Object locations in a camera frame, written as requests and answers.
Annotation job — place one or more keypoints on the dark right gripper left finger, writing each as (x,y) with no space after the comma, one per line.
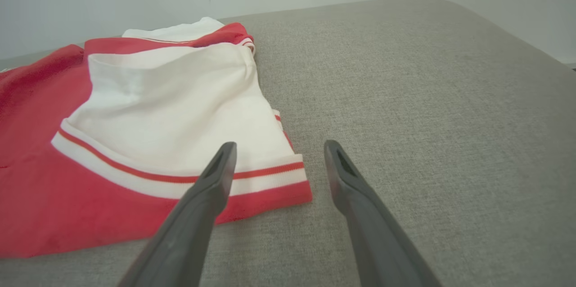
(193,233)

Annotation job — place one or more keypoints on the red white short-sleeve shirt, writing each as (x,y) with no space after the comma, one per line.
(157,111)

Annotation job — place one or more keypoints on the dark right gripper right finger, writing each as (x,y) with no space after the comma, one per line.
(373,233)

